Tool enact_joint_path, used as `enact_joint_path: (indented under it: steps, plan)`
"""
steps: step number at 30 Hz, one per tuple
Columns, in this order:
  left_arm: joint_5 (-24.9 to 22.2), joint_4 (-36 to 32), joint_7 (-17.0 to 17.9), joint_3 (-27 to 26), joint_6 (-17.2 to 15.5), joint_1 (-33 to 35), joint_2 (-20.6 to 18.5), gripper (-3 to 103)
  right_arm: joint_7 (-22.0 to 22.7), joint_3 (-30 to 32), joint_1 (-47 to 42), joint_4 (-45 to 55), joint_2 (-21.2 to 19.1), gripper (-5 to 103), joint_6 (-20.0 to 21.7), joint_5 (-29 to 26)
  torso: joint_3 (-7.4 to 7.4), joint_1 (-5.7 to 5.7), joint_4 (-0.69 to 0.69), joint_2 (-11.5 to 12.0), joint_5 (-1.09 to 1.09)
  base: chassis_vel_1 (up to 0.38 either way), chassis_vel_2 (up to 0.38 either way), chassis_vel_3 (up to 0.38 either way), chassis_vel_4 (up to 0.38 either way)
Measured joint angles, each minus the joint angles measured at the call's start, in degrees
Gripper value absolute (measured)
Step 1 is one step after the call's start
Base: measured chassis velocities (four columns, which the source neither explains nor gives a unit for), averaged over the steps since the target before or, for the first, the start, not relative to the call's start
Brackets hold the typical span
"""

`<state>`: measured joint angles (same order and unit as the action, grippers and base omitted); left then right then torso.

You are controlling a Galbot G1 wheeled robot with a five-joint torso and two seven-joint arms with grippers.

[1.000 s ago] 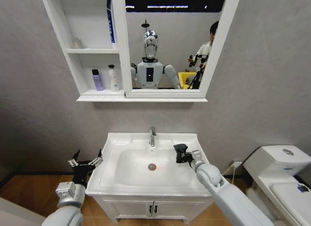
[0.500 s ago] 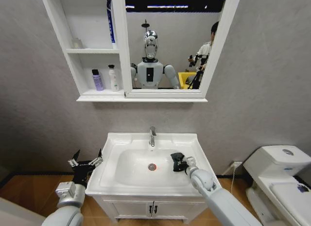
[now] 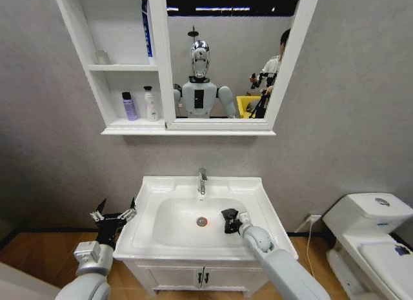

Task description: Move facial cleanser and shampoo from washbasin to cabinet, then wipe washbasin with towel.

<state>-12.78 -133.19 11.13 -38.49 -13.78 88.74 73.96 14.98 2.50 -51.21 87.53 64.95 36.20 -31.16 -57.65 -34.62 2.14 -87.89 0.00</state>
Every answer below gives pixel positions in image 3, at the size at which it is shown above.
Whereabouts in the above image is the chrome faucet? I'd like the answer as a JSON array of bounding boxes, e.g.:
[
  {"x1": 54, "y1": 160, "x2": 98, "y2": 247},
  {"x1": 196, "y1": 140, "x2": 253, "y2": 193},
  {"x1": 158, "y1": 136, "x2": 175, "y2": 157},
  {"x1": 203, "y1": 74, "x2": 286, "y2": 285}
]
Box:
[{"x1": 197, "y1": 166, "x2": 209, "y2": 195}]

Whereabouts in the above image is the white power cable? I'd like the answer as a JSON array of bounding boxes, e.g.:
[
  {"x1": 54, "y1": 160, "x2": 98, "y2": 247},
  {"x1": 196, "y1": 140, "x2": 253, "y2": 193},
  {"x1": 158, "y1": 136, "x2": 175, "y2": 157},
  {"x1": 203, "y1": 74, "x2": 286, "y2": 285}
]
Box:
[{"x1": 295, "y1": 215, "x2": 319, "y2": 278}]

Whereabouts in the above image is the white framed mirror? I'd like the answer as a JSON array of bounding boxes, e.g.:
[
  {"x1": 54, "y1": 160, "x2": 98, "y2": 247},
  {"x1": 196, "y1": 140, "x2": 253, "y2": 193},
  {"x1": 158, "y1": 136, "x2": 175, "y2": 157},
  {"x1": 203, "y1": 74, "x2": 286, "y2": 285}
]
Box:
[{"x1": 146, "y1": 0, "x2": 322, "y2": 130}]

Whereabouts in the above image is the white wall cabinet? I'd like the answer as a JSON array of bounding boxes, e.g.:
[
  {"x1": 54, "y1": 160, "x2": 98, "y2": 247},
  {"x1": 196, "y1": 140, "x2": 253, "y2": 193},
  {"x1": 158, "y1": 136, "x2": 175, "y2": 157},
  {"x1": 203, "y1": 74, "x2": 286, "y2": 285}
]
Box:
[{"x1": 51, "y1": 0, "x2": 322, "y2": 136}]

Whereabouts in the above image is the white bottle with black cap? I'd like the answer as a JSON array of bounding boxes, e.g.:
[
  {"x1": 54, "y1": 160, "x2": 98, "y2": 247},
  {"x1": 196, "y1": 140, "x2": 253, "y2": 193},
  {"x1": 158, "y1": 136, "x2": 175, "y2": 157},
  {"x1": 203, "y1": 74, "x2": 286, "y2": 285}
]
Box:
[{"x1": 143, "y1": 85, "x2": 160, "y2": 123}]

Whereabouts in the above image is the yellow bin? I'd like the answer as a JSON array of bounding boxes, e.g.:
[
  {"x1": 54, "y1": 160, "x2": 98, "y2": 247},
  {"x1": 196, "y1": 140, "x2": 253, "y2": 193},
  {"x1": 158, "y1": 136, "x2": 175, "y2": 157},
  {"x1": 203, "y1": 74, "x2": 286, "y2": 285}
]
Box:
[{"x1": 236, "y1": 95, "x2": 264, "y2": 119}]

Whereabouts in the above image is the white toilet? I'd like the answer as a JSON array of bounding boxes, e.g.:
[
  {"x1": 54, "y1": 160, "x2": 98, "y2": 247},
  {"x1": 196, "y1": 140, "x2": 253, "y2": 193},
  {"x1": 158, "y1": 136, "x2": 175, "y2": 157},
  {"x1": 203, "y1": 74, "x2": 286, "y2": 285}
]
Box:
[{"x1": 321, "y1": 192, "x2": 413, "y2": 300}]

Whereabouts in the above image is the white vanity cabinet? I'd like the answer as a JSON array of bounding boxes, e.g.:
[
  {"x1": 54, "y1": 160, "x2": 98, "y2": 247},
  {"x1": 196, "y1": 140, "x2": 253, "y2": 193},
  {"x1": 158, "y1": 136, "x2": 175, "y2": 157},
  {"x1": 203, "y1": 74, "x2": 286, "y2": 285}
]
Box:
[{"x1": 121, "y1": 257, "x2": 270, "y2": 296}]

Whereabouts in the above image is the blue and white tube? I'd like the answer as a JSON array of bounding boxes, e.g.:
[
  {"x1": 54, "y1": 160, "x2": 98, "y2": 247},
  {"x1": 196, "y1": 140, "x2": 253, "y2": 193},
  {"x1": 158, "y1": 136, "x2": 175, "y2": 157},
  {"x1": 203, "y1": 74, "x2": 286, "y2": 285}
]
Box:
[{"x1": 140, "y1": 0, "x2": 156, "y2": 66}]

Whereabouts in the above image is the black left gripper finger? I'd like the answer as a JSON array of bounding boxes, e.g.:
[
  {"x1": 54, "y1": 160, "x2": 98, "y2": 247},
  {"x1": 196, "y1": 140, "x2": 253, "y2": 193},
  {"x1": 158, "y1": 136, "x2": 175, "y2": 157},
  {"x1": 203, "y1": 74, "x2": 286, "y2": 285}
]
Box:
[
  {"x1": 117, "y1": 197, "x2": 138, "y2": 224},
  {"x1": 90, "y1": 198, "x2": 107, "y2": 222}
]

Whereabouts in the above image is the purple bottle with black cap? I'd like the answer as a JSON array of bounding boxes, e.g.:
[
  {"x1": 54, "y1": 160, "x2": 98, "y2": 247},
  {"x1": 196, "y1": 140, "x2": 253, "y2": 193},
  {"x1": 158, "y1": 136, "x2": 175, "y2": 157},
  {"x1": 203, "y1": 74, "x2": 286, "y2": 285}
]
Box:
[{"x1": 121, "y1": 91, "x2": 139, "y2": 122}]

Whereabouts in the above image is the person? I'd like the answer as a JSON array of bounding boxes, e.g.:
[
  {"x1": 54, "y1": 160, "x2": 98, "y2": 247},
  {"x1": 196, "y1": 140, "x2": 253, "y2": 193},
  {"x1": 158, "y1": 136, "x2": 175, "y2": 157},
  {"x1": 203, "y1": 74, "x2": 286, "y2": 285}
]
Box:
[{"x1": 248, "y1": 28, "x2": 292, "y2": 97}]

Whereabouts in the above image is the white ceramic washbasin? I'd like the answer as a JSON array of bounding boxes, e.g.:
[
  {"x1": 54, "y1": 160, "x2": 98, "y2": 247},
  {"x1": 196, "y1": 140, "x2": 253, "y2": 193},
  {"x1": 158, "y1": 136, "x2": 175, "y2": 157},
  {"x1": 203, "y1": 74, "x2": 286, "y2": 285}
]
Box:
[{"x1": 112, "y1": 175, "x2": 299, "y2": 261}]

